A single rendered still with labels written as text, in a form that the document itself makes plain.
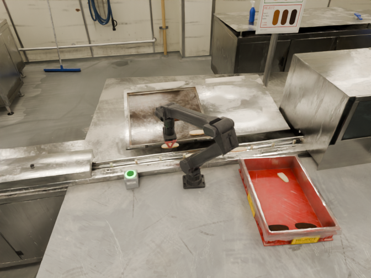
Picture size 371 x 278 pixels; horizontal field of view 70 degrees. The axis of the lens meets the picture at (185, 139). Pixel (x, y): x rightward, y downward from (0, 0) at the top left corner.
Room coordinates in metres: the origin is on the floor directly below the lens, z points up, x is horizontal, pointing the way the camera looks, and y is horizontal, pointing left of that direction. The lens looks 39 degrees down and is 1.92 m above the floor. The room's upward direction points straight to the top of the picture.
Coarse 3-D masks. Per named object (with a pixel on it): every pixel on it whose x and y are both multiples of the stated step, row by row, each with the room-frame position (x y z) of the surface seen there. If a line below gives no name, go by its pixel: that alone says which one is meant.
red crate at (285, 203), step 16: (256, 176) 1.00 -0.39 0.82; (272, 176) 1.00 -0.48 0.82; (288, 176) 1.00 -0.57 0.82; (256, 192) 0.89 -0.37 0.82; (272, 192) 0.89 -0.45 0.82; (288, 192) 0.89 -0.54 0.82; (272, 208) 0.78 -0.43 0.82; (288, 208) 0.78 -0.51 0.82; (304, 208) 0.78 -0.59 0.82; (272, 224) 0.70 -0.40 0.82; (288, 224) 0.70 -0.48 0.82; (320, 224) 0.69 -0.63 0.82; (288, 240) 0.60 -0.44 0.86; (320, 240) 0.61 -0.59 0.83
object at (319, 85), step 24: (312, 72) 1.34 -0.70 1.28; (336, 72) 1.30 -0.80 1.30; (360, 72) 1.29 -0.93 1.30; (288, 96) 1.49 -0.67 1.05; (312, 96) 1.28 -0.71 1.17; (336, 96) 1.12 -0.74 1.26; (360, 96) 1.06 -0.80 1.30; (288, 120) 1.42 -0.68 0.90; (312, 120) 1.21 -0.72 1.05; (336, 120) 1.06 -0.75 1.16; (312, 144) 1.15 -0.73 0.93; (336, 144) 1.05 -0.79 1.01; (360, 144) 1.08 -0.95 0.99
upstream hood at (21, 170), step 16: (0, 160) 1.04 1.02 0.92; (16, 160) 1.04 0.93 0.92; (32, 160) 1.04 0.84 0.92; (48, 160) 1.04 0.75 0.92; (64, 160) 1.04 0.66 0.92; (80, 160) 1.04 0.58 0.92; (0, 176) 0.93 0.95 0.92; (16, 176) 0.93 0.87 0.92; (32, 176) 0.92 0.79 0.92; (48, 176) 0.92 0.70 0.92; (64, 176) 0.94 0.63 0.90; (80, 176) 0.95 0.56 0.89
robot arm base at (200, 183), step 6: (186, 174) 0.98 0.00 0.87; (198, 174) 0.95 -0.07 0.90; (186, 180) 0.96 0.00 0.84; (192, 180) 0.93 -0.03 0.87; (198, 180) 0.93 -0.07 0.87; (204, 180) 0.96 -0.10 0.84; (186, 186) 0.92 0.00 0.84; (192, 186) 0.92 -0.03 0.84; (198, 186) 0.92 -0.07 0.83; (204, 186) 0.92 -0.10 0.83
